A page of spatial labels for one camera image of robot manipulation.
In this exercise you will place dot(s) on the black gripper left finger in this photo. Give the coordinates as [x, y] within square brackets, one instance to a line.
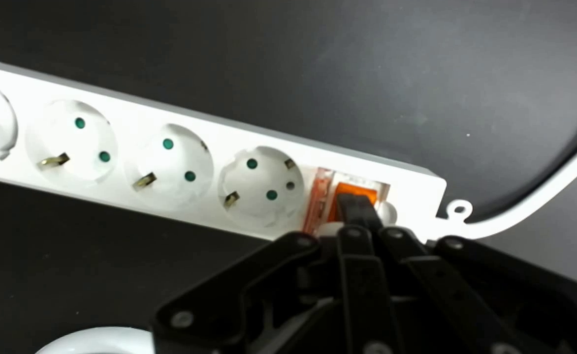
[261, 296]

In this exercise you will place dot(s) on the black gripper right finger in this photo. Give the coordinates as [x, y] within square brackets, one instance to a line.
[472, 296]

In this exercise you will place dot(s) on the white power strip orange switch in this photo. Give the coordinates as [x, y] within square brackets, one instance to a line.
[137, 131]

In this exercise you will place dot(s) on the white electric kettle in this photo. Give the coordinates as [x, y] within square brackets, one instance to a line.
[98, 341]

